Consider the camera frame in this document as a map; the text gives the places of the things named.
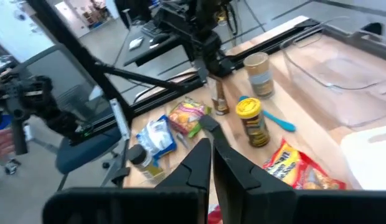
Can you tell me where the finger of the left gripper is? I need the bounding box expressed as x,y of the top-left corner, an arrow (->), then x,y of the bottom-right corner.
194,58 -> 210,84

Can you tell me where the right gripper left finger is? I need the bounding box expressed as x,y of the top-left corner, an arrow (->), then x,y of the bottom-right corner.
42,138 -> 212,224

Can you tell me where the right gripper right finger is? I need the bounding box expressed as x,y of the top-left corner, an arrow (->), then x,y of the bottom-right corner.
212,139 -> 386,224

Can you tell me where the slim brown bottle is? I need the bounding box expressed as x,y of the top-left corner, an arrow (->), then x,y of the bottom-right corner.
210,77 -> 230,116

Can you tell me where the red beef ramen packet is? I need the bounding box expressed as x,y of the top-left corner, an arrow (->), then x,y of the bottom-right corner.
263,139 -> 346,190

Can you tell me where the pink and green ramen packet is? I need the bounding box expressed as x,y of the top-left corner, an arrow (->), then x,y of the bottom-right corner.
167,96 -> 212,138

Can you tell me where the green black pepper tin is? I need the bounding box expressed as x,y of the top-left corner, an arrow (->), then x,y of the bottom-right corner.
198,114 -> 228,147

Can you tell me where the tan-lid clear spice jar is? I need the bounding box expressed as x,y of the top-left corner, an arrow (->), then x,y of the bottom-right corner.
243,52 -> 275,100

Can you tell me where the yellow-lid dark spice jar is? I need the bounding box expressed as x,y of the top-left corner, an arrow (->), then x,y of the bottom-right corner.
235,97 -> 271,148

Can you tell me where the blue ramen packet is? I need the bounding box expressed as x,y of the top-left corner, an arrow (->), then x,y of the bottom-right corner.
136,114 -> 177,159

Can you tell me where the teal plastic spoon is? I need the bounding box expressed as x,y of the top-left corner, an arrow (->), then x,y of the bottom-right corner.
238,95 -> 297,133

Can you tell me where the red and white ramen packet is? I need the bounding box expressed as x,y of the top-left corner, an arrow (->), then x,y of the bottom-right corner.
207,203 -> 224,224

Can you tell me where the black desk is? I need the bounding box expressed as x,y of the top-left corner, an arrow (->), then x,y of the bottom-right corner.
123,18 -> 194,68

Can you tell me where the black-lid thyme jar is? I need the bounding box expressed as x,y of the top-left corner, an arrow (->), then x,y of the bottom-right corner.
127,144 -> 167,184

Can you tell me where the black computer mouse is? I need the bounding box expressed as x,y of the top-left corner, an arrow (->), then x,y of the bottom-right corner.
149,32 -> 171,46

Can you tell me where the blue office chair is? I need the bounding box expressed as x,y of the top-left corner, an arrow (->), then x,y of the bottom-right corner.
23,43 -> 131,192

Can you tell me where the black keyboard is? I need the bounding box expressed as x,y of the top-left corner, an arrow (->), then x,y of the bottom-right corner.
141,19 -> 163,39

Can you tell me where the flat silver phone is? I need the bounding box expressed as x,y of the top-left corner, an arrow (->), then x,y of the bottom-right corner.
128,36 -> 144,51

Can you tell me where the white plastic bin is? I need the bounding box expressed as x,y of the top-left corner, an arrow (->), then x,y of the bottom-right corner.
340,124 -> 386,190

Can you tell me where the clear plastic bin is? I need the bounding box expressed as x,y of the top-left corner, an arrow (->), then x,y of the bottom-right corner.
280,17 -> 386,128

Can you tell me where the person's hand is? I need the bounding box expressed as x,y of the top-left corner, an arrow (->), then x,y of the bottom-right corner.
0,129 -> 16,163

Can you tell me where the black aluminium rig frame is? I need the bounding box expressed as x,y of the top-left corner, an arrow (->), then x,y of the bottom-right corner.
26,0 -> 324,187

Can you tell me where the black table edge bracket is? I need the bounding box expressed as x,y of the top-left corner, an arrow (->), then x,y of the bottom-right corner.
360,21 -> 384,36

